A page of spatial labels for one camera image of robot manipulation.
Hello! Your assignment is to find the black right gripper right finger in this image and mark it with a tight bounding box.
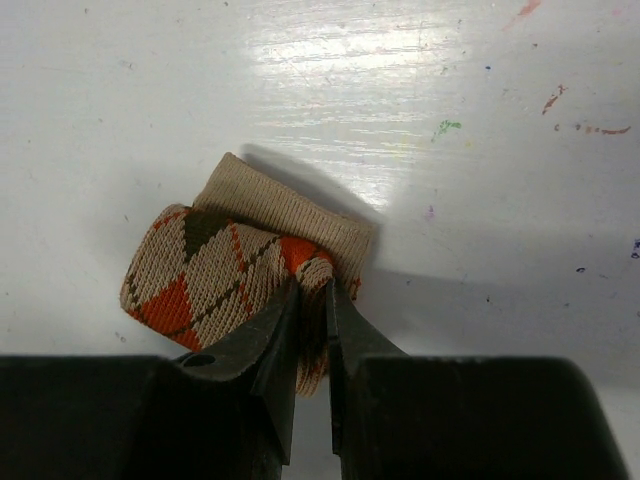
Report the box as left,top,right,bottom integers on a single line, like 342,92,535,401
326,279,406,456

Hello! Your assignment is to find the brown argyle sock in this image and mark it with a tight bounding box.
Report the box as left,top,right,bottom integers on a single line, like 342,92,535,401
120,153,374,396

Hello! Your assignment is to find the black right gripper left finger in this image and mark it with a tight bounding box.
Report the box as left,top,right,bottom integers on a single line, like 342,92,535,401
177,279,299,465

